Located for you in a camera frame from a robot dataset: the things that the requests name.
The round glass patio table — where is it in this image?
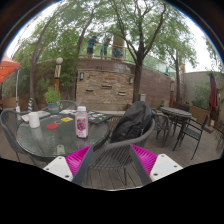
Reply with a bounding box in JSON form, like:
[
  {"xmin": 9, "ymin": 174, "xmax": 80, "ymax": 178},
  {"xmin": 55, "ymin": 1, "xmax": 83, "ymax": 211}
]
[{"xmin": 159, "ymin": 106, "xmax": 193, "ymax": 141}]

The tall tree dark trunk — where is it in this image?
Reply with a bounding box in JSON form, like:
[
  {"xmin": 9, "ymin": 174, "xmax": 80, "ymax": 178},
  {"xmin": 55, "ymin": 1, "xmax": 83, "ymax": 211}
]
[{"xmin": 76, "ymin": 0, "xmax": 198, "ymax": 104}]

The slim tree dark trunk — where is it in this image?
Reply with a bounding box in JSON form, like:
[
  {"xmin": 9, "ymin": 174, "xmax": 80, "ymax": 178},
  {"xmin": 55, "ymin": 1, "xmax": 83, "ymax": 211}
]
[{"xmin": 159, "ymin": 19, "xmax": 201, "ymax": 104}]

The person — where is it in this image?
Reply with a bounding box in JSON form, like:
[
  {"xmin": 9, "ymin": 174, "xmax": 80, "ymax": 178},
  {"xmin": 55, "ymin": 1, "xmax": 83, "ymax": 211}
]
[
  {"xmin": 85, "ymin": 35, "xmax": 99, "ymax": 59},
  {"xmin": 111, "ymin": 46, "xmax": 124, "ymax": 62},
  {"xmin": 99, "ymin": 38, "xmax": 112, "ymax": 60}
]

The grey wicker patio chair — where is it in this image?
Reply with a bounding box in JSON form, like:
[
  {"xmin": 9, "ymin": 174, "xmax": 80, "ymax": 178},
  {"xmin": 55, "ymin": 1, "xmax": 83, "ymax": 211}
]
[
  {"xmin": 89, "ymin": 114, "xmax": 157, "ymax": 186},
  {"xmin": 41, "ymin": 99, "xmax": 78, "ymax": 113},
  {"xmin": 0, "ymin": 109, "xmax": 33, "ymax": 164},
  {"xmin": 151, "ymin": 109, "xmax": 171, "ymax": 148}
]

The orange canopy tent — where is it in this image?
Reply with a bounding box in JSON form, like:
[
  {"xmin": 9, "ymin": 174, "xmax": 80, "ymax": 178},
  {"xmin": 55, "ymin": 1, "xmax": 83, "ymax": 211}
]
[{"xmin": 0, "ymin": 53, "xmax": 22, "ymax": 84}]

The white paper cup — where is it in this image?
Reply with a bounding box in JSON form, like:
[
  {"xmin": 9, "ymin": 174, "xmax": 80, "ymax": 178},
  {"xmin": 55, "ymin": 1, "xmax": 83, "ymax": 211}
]
[{"xmin": 28, "ymin": 111, "xmax": 41, "ymax": 129}]

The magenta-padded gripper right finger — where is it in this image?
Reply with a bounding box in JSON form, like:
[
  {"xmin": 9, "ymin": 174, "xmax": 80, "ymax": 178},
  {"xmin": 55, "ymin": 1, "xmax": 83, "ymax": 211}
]
[{"xmin": 129, "ymin": 144, "xmax": 184, "ymax": 186}]

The blue yellow striped bollard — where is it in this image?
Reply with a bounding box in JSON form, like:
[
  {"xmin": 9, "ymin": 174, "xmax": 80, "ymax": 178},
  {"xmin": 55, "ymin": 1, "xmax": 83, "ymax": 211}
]
[{"xmin": 27, "ymin": 97, "xmax": 34, "ymax": 113}]

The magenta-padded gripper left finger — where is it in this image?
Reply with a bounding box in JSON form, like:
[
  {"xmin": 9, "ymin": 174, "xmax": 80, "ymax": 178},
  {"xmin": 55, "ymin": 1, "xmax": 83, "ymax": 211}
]
[{"xmin": 43, "ymin": 144, "xmax": 97, "ymax": 187}]

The black slatted metal chair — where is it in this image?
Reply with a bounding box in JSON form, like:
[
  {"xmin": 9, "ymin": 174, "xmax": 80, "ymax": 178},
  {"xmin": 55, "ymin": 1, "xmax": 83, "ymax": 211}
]
[
  {"xmin": 172, "ymin": 114, "xmax": 209, "ymax": 161},
  {"xmin": 214, "ymin": 119, "xmax": 224, "ymax": 151}
]

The pink juice bottle white cap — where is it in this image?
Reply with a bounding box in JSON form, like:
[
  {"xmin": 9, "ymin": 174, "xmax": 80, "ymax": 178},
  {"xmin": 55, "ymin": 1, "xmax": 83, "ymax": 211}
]
[{"xmin": 74, "ymin": 105, "xmax": 90, "ymax": 139}]

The globe lamp post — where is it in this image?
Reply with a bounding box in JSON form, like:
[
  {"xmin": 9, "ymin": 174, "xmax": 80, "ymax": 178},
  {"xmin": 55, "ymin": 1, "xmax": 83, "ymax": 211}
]
[{"xmin": 53, "ymin": 57, "xmax": 64, "ymax": 93}]

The black backpack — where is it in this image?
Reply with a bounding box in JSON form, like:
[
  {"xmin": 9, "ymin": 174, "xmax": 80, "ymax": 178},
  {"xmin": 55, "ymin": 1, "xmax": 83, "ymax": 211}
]
[{"xmin": 109, "ymin": 100, "xmax": 154, "ymax": 144}]

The green plant in teal pot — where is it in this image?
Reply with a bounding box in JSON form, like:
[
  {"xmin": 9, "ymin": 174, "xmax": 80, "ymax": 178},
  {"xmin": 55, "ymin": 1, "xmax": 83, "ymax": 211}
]
[{"xmin": 44, "ymin": 86, "xmax": 62, "ymax": 114}]

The black laptop with stickers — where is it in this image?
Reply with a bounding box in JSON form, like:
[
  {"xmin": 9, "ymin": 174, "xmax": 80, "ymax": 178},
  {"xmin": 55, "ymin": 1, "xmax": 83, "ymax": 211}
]
[{"xmin": 87, "ymin": 111, "xmax": 114, "ymax": 125}]

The closed maroon patio umbrella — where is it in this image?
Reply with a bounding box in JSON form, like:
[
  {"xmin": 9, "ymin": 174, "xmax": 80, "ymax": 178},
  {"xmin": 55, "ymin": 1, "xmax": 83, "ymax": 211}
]
[{"xmin": 208, "ymin": 70, "xmax": 219, "ymax": 126}]

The leaning tree grey trunk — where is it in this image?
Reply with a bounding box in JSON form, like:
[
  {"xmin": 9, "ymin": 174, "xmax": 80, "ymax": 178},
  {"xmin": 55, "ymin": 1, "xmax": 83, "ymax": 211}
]
[{"xmin": 13, "ymin": 1, "xmax": 98, "ymax": 111}]

